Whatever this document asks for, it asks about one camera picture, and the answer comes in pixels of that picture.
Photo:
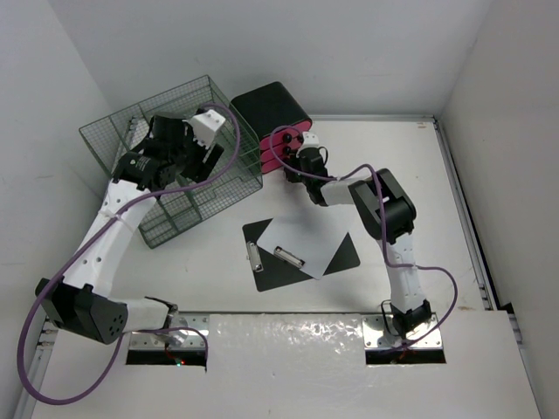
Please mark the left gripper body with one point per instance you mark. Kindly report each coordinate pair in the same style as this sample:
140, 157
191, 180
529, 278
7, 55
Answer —
192, 160

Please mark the pink drawer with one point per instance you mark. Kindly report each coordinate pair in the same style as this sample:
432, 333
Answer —
273, 153
270, 166
278, 138

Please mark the black drawer cabinet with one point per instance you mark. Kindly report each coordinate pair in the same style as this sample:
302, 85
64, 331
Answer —
271, 106

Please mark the pink bottom drawer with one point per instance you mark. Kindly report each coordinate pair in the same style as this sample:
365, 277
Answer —
270, 166

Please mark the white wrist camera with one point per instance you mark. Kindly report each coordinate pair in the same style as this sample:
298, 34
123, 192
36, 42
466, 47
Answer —
206, 126
309, 140

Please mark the white clipboard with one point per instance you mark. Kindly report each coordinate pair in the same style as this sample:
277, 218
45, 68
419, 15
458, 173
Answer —
308, 244

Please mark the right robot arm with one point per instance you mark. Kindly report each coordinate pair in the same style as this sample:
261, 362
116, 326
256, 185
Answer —
387, 214

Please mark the green wire mesh organizer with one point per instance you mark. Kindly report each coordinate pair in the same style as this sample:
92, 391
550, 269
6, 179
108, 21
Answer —
109, 138

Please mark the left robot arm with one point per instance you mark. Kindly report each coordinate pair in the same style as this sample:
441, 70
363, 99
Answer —
81, 301

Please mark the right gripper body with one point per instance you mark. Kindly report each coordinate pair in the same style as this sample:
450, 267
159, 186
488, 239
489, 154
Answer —
297, 165

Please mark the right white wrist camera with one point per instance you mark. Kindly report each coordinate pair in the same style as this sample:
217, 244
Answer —
309, 140

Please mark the pink top drawer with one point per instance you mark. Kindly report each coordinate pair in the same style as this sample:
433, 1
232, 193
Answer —
278, 138

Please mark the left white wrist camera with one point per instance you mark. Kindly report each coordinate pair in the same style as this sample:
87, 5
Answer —
206, 126

